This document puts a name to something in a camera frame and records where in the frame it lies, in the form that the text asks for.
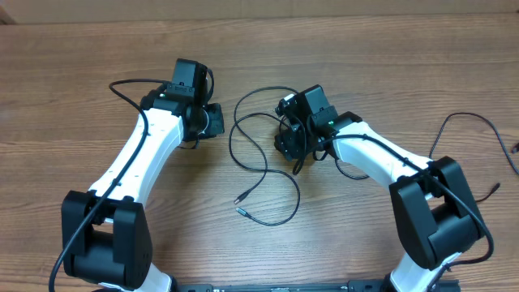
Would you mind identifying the thin black USB-C cable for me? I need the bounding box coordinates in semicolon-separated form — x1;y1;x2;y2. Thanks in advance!
228;112;302;227

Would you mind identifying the black USB-A cable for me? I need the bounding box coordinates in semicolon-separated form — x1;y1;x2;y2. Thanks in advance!
428;112;519;204

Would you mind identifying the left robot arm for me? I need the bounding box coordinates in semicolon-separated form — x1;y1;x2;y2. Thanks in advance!
48;58;225;291

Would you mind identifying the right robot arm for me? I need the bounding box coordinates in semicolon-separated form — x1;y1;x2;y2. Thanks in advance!
275;85;494;291

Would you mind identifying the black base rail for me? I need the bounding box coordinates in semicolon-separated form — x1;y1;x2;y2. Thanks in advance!
174;278;461;292

